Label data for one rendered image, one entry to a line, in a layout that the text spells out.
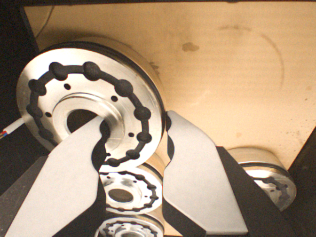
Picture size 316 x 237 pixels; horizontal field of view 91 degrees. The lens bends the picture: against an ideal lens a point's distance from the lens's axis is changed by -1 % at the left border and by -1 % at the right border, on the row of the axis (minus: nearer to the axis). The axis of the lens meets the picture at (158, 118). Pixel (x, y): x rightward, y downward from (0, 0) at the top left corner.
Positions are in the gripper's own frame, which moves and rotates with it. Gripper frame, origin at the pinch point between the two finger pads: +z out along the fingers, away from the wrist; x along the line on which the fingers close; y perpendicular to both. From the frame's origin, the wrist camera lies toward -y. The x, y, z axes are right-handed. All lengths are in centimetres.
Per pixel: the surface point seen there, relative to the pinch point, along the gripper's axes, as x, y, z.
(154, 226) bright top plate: 0.6, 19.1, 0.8
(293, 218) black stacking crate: 17.0, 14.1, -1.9
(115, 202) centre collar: -3.8, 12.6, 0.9
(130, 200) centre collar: -2.0, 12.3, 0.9
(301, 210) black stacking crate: 16.9, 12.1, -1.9
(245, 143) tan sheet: 11.1, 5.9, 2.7
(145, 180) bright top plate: -0.1, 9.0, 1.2
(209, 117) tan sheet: 6.7, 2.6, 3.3
